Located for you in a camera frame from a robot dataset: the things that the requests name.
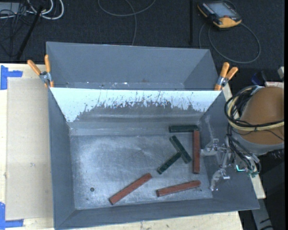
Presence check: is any dark green flat block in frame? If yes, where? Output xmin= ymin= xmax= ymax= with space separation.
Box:
xmin=168 ymin=124 xmax=200 ymax=133
xmin=168 ymin=135 xmax=192 ymax=164
xmin=156 ymin=151 xmax=182 ymax=175

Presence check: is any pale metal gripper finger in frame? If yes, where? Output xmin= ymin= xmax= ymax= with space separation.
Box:
xmin=208 ymin=168 xmax=231 ymax=192
xmin=200 ymin=138 xmax=219 ymax=157

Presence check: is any grey metal bin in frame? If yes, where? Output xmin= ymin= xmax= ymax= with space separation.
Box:
xmin=46 ymin=41 xmax=261 ymax=230

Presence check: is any pale flat board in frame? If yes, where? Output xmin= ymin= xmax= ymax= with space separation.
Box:
xmin=5 ymin=77 xmax=54 ymax=221

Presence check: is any red-brown flat block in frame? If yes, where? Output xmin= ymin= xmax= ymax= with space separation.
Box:
xmin=108 ymin=172 xmax=153 ymax=206
xmin=156 ymin=180 xmax=202 ymax=198
xmin=192 ymin=129 xmax=202 ymax=175

